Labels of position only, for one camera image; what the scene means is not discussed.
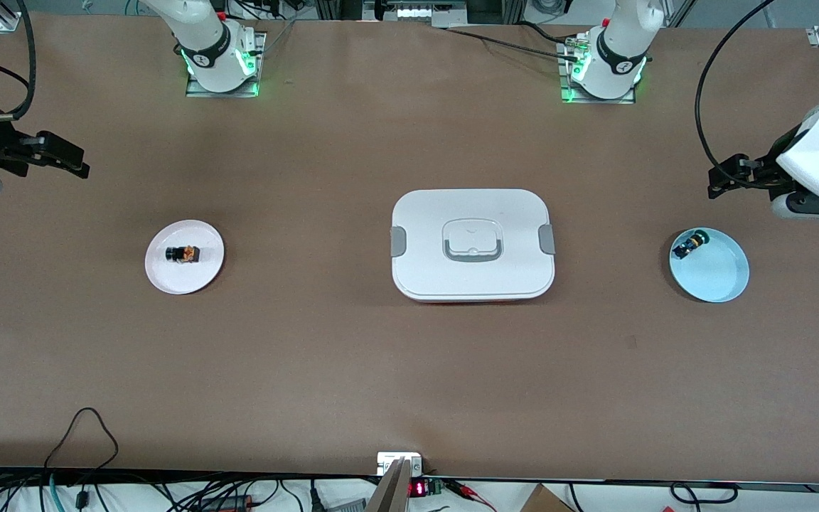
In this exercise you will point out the black power adapter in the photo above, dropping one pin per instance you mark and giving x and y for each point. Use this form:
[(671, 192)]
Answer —
[(228, 503)]

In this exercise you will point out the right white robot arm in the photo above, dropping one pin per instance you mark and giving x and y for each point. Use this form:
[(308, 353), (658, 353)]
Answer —
[(210, 43)]

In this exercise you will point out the orange switch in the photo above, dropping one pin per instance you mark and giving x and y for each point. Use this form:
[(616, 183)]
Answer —
[(183, 254)]

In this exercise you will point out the small black blue object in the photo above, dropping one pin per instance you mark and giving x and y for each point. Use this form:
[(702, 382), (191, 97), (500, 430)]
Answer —
[(687, 247)]

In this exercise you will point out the white socket box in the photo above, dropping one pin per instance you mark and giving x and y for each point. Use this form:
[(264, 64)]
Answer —
[(381, 462)]

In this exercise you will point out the whitish pink round plate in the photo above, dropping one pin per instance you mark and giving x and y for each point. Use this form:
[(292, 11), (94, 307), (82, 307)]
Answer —
[(185, 281)]

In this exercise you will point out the light blue round plate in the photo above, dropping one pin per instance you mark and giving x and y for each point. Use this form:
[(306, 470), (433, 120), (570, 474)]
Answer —
[(715, 274)]

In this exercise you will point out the red LED display module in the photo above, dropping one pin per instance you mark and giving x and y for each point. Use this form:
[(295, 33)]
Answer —
[(416, 489)]

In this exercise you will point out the brown cardboard piece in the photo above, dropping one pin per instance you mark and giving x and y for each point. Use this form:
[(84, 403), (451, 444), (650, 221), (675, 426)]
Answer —
[(544, 501)]

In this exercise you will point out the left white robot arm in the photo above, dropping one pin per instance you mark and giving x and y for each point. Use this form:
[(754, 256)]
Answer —
[(616, 43)]

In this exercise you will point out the metal frame with lights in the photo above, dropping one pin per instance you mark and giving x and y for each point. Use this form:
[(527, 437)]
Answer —
[(416, 11)]

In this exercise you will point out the red and black clip leads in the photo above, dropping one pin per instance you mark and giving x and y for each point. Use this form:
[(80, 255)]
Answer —
[(470, 493)]

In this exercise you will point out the white box with grey clips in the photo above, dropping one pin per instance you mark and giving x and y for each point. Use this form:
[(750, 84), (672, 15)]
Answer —
[(473, 277)]

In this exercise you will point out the aluminium profile bar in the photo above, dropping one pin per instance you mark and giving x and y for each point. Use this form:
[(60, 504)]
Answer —
[(389, 494)]

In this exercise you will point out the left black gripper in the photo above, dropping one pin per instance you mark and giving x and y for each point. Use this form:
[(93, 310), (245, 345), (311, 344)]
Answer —
[(763, 173)]

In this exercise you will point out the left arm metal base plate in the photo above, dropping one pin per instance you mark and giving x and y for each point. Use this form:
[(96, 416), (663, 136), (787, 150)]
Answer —
[(569, 98)]

